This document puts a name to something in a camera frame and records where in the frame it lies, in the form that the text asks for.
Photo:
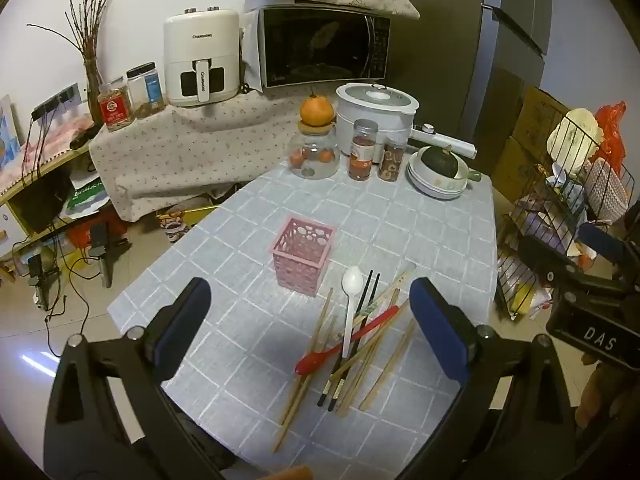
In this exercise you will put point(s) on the grey checked tablecloth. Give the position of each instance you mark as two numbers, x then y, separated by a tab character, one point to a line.
225	310

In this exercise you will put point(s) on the glass vase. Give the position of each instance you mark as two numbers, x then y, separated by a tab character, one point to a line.
94	95

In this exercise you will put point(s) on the red label jar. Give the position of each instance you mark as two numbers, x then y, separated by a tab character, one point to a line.
115	110

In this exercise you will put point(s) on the black gripper stand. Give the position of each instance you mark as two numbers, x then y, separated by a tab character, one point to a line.
40	280
102	252

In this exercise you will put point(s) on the white air fryer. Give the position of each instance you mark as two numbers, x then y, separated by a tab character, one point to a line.
200	50

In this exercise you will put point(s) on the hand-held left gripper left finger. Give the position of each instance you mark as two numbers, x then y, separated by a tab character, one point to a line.
182	330

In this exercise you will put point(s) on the power strip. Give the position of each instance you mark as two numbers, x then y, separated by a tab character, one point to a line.
55	102

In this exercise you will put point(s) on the white plastic spoon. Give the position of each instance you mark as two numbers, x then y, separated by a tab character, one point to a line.
351	280

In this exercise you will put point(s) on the black microwave oven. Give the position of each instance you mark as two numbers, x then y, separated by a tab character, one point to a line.
320	45

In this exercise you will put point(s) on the cream round mat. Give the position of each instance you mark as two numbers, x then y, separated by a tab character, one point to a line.
575	137

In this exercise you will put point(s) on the green and white bag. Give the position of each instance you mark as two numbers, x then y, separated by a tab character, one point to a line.
87	195

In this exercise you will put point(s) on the blue label jar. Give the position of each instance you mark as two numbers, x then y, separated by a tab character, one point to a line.
146	92

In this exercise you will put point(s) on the cork jar lid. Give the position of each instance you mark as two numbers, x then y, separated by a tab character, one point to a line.
316	128

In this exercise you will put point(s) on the red plastic spoon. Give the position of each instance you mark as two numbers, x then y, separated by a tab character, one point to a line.
310	362

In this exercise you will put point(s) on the floral cabinet cloth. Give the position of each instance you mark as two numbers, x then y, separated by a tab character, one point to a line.
175	155

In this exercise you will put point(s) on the grey refrigerator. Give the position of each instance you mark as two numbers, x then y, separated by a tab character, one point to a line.
440	35

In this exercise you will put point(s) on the person's right hand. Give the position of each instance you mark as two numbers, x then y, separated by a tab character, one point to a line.
597	395

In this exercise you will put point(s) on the black chopstick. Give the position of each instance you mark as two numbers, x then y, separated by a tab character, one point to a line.
366	285
375	287

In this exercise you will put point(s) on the dried branches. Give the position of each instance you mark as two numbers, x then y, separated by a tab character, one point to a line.
87	25

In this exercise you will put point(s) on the brown contents jar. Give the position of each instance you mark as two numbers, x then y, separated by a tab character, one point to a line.
391	162

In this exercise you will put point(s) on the green squash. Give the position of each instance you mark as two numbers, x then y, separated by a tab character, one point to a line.
440	162

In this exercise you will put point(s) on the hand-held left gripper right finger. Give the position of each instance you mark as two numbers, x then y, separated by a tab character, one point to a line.
440	330

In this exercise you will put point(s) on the orange fruit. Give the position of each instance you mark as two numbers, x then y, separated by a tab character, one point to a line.
316	110

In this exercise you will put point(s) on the pile of wooden chopsticks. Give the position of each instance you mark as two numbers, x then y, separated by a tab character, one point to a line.
295	405

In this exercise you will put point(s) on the cardboard box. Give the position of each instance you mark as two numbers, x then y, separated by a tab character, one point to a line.
512	170
537	117

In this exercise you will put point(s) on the wooden shelf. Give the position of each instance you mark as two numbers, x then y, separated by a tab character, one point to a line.
30	185

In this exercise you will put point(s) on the yellow printed box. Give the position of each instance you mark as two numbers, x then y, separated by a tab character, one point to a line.
190	220

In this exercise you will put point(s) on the stack of white bowls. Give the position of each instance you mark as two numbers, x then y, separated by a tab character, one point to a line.
435	185

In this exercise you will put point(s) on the pink perforated utensil basket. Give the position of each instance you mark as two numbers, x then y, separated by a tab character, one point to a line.
300	260

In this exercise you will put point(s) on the round glass jar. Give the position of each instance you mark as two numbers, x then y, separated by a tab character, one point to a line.
314	157

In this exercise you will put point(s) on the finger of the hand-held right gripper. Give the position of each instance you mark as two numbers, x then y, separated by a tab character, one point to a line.
550	262
595	234

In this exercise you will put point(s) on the white rice cooker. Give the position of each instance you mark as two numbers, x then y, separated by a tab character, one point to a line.
375	105

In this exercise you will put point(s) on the red spice jar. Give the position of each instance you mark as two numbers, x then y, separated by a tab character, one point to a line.
362	155

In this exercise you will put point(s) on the red plastic bag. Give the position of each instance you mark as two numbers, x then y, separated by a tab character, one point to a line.
612	135

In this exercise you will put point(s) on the pink patterned cloth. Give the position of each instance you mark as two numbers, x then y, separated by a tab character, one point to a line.
45	145

